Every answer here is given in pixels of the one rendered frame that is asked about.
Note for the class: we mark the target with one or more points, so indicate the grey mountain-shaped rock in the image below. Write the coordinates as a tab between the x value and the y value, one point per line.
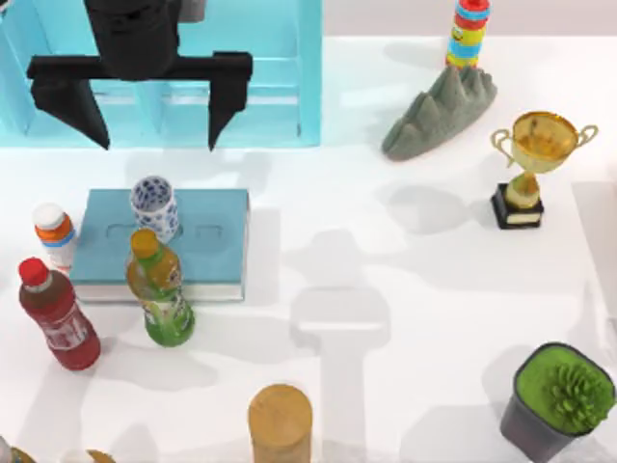
434	120

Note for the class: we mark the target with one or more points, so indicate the colourful striped bottle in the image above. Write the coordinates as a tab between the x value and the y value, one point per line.
466	34

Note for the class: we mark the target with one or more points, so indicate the light blue book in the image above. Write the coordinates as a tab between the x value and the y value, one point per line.
212	251

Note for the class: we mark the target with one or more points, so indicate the green plant in dark pot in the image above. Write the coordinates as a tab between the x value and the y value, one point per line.
559	400

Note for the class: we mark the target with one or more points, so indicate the red bottle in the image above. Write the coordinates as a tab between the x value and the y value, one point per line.
60	323

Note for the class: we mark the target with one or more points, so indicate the green bottle with orange cap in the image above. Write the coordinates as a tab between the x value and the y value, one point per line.
161	294

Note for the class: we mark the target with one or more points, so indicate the pale grey rounded box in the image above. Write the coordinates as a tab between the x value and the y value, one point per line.
192	9

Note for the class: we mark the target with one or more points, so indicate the blue and white cup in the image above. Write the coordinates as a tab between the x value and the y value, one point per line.
153	202

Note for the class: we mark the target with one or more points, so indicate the wooden cylinder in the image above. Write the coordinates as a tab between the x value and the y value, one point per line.
279	424

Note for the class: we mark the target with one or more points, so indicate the light blue rack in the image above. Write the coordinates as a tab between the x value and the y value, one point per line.
289	72

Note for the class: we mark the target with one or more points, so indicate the white bottle with orange label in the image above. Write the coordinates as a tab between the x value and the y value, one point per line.
54	236

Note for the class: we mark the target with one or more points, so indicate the gold trophy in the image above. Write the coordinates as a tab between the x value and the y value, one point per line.
540	144

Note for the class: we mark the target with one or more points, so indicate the golden round object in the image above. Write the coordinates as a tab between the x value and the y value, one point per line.
19	455
99	457

